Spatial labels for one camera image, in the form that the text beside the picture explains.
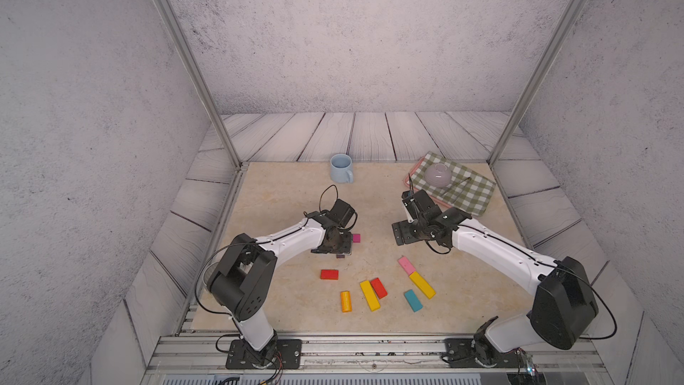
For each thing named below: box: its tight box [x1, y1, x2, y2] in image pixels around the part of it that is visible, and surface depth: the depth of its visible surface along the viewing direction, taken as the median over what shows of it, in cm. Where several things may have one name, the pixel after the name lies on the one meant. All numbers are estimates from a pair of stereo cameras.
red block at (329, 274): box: [319, 269, 340, 280], surface depth 90 cm
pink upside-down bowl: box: [423, 163, 453, 189], surface depth 114 cm
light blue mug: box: [329, 153, 355, 184], surface depth 114 cm
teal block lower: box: [403, 289, 424, 313], surface depth 85 cm
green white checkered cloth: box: [406, 151, 497, 216], surface depth 113 cm
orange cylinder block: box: [340, 290, 353, 313], surface depth 84 cm
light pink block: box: [397, 254, 416, 276], surface depth 91 cm
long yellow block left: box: [359, 279, 382, 312], surface depth 85 cm
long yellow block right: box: [409, 270, 437, 300], surface depth 87 cm
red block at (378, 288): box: [370, 277, 389, 300], surface depth 86 cm
